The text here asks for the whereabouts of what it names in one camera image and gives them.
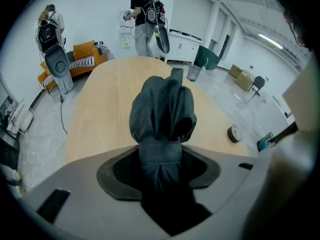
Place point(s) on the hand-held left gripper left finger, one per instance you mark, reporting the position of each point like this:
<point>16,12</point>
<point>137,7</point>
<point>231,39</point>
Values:
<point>82,204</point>

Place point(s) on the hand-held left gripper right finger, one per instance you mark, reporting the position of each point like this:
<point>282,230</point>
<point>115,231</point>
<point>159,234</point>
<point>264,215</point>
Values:
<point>225,176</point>

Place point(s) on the black umbrella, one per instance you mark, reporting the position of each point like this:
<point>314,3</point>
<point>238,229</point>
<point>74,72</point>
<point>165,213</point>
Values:
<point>162,109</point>

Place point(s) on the brown tape roll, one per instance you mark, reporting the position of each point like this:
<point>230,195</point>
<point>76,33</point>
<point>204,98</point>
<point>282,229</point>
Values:
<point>235,134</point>

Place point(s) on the blue wastebasket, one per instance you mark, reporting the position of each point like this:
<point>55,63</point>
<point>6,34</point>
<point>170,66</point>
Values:
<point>265,142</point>

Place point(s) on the dark brown side table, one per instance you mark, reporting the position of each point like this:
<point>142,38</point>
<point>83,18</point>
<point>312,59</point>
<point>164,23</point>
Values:
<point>285,134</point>

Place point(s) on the cardboard box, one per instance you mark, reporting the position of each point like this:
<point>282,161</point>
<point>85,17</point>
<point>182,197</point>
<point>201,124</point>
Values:
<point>235,70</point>
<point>246,80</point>

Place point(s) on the black chair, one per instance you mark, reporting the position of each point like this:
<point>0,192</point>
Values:
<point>258,82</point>

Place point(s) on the oval wooden table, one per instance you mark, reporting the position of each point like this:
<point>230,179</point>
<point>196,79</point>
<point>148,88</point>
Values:
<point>105,104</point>

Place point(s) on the dark green tub chair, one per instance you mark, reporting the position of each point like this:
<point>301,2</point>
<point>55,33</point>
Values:
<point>207,59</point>

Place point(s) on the striped cushion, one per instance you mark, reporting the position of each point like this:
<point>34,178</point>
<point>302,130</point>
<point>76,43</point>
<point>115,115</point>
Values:
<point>82,62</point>

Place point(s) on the ceiling light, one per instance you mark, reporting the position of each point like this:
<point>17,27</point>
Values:
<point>270,41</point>

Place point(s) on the orange sofa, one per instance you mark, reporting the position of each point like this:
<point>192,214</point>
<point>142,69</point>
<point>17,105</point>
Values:
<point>83,50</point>

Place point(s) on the person's head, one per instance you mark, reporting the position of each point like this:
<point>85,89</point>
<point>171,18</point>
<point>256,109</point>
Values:
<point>297,34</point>

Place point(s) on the white water dispenser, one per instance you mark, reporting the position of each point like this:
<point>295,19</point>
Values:
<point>126,37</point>

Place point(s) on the black picture frame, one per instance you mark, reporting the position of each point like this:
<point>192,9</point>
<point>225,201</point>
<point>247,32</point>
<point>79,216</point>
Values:
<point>6,114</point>

